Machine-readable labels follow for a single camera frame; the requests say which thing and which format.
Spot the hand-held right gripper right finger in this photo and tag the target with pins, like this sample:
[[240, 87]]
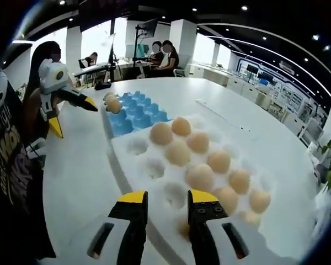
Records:
[[202, 226]]

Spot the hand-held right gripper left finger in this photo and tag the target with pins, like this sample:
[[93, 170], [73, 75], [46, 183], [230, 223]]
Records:
[[133, 226]]

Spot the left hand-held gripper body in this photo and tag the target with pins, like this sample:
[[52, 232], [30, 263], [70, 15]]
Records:
[[51, 78]]

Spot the blue egg tray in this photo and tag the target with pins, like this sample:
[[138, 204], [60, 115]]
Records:
[[138, 113]]

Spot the cluster of brown eggs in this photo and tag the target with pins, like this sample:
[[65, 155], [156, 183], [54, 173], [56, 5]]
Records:
[[178, 153]]

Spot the white foam tray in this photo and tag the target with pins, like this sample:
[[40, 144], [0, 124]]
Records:
[[154, 154]]

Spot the black pouch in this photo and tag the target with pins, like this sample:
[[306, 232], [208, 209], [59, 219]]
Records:
[[102, 86]]

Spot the grey desk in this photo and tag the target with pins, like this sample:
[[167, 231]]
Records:
[[93, 69]]

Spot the black floor stand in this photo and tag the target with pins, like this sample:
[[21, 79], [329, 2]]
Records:
[[112, 71]]

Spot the white table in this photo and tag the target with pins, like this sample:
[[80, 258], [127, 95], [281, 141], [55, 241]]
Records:
[[80, 151]]

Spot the white chest-worn device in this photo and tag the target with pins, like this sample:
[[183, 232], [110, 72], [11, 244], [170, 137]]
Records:
[[0, 91]]

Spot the black printed t-shirt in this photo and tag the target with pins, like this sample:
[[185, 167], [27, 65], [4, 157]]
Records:
[[13, 179]]

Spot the black hanging screen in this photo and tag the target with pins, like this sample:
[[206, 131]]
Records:
[[102, 15]]

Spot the white office chair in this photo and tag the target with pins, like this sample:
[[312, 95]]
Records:
[[180, 72]]

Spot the white table socket strip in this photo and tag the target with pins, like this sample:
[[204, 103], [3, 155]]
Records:
[[218, 111]]

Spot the row of white cabinets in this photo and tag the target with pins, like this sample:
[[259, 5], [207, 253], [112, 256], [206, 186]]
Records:
[[237, 80]]

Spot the ceiling air conditioner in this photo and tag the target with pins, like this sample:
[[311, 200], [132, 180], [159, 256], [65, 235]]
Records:
[[287, 67]]

